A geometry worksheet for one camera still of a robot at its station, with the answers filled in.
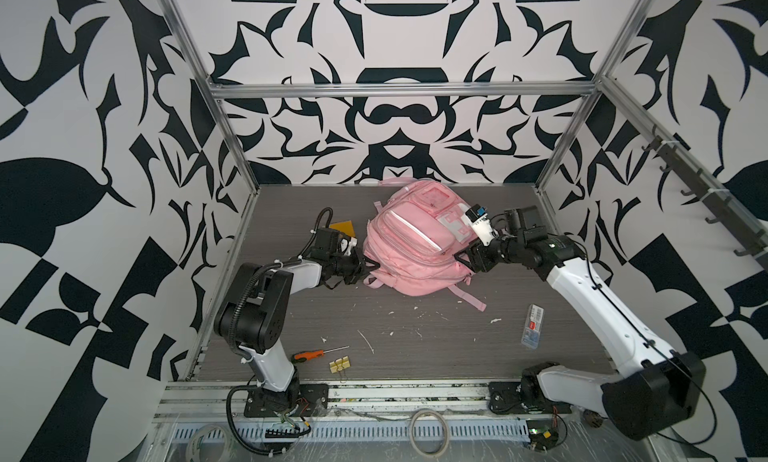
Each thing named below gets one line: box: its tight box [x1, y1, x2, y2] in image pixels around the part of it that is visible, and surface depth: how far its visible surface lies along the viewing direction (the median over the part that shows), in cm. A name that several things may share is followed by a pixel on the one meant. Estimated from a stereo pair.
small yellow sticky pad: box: [329, 220, 356, 237], surface depth 107 cm
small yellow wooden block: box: [329, 355, 351, 374], surface depth 81 cm
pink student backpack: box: [363, 178, 487, 313], surface depth 91 cm
